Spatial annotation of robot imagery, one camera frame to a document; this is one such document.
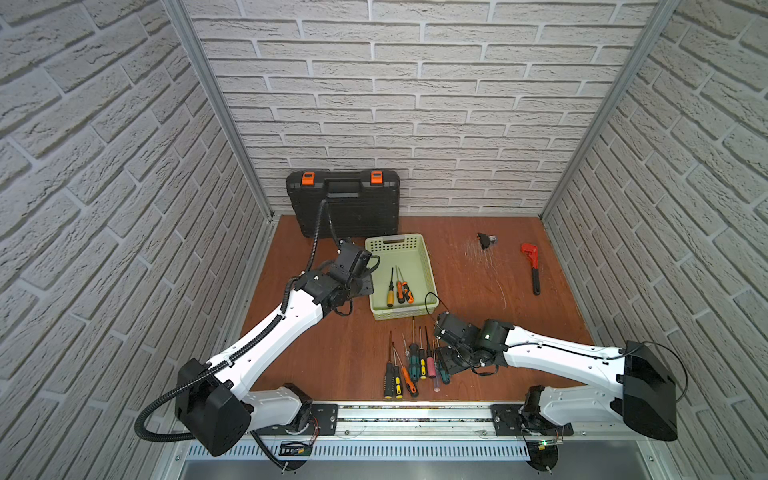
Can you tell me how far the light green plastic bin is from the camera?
3.07ft

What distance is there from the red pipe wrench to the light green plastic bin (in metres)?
0.38

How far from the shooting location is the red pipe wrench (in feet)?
3.33
